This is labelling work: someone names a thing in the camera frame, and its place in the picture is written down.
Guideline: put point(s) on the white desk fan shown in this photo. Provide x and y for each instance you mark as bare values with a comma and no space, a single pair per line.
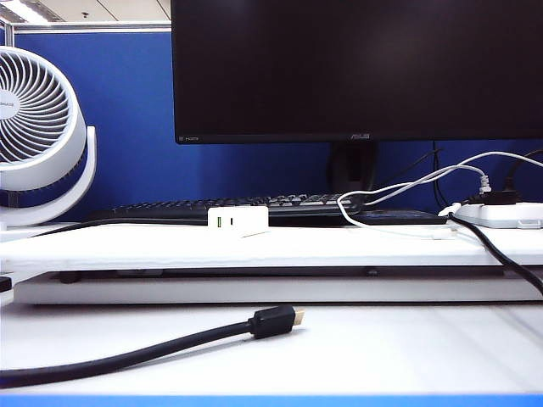
38,178

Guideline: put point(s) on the black ASUS computer monitor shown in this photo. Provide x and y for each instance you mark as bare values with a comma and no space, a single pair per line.
297,63

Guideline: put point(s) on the small white plug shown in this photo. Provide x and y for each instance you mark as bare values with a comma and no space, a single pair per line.
449,208

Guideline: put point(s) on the black computer keyboard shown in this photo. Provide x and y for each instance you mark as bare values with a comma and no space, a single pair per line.
169,208

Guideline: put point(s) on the white power strip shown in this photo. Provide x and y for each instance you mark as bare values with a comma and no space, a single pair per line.
496,214

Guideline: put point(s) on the white raised board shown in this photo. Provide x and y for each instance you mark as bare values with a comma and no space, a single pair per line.
254,250

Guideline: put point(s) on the black flat slab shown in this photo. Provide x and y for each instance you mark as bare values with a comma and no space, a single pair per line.
297,271

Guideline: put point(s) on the white charging base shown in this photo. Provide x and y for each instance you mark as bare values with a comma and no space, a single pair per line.
250,218

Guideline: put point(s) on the blue office partition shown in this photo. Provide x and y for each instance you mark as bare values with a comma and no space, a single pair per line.
136,106

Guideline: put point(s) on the white base board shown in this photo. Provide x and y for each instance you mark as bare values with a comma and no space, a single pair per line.
254,292

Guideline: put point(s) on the dark flat pad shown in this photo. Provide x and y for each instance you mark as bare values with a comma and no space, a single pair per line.
403,217

